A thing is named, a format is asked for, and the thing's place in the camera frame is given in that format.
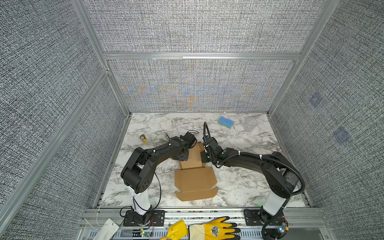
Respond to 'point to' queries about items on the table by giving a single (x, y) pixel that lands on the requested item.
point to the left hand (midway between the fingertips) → (179, 157)
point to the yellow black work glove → (217, 229)
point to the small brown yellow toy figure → (143, 138)
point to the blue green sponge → (226, 122)
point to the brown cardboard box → (194, 180)
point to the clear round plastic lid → (251, 121)
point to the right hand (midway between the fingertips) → (202, 154)
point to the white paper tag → (107, 231)
